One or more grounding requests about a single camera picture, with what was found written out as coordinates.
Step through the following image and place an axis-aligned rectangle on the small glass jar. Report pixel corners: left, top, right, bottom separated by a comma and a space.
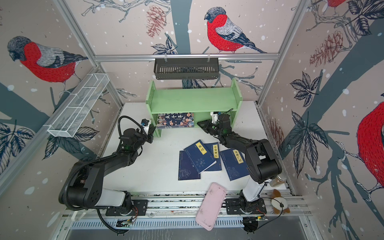
270, 172, 287, 188

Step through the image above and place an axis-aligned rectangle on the blue book yellow label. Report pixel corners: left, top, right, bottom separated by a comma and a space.
184, 140, 217, 174

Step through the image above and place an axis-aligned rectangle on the blue book right side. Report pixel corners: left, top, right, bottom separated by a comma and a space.
220, 149, 250, 181

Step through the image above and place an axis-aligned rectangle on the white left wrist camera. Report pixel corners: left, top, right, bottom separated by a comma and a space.
141, 119, 151, 135

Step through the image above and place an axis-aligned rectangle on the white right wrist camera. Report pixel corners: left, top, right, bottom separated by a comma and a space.
210, 112, 219, 124

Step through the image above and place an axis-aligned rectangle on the small plush toy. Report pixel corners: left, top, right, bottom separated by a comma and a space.
271, 189, 291, 215

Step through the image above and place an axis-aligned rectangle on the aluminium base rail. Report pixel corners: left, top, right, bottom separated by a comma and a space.
57, 193, 314, 233

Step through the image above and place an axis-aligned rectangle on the white wire mesh basket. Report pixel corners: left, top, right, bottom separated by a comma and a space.
48, 73, 110, 138

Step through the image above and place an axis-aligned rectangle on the blue book under stack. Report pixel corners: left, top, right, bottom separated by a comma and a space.
205, 142, 222, 172

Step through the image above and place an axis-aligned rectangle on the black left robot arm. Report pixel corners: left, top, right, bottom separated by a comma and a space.
59, 116, 156, 212

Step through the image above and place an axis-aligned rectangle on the green wooden shelf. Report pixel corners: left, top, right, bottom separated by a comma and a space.
146, 79, 243, 128

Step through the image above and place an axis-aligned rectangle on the dark blue bottom book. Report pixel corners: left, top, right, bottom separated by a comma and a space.
178, 151, 201, 181

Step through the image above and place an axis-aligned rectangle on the colourful illustrated thick book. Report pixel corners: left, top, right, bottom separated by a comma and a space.
156, 113, 195, 129

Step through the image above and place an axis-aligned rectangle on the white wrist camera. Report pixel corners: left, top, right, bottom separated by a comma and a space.
210, 112, 219, 124
141, 119, 151, 135

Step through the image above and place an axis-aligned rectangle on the pink plastic tray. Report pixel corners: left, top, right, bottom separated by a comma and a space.
196, 183, 227, 231

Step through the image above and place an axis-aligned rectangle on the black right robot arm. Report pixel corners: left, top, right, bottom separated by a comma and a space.
198, 114, 282, 214

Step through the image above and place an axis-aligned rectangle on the black hanging basket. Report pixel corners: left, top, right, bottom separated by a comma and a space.
154, 58, 220, 80

